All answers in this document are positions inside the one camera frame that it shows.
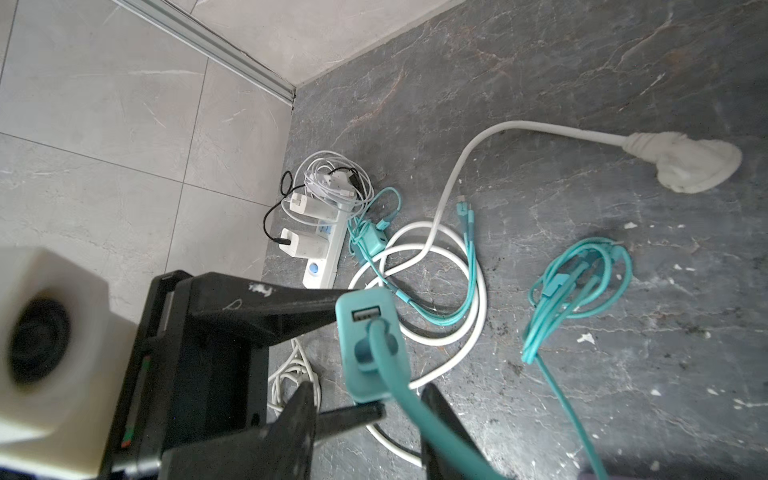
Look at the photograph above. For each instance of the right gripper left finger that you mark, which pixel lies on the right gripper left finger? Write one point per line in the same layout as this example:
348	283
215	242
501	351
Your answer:
286	451

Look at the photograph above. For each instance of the white charger adapter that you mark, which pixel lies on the white charger adapter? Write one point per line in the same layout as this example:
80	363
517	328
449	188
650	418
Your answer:
333	187

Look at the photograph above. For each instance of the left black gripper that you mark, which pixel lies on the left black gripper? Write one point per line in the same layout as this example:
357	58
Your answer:
196	372

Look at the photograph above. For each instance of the teal charger adapter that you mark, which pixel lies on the teal charger adapter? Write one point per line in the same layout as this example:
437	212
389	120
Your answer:
371	343
365	239

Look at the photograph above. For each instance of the white blue power strip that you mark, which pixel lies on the white blue power strip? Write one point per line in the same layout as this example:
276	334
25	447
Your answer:
321	271

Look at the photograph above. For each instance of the white square charger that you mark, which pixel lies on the white square charger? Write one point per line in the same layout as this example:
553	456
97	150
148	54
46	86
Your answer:
303	245

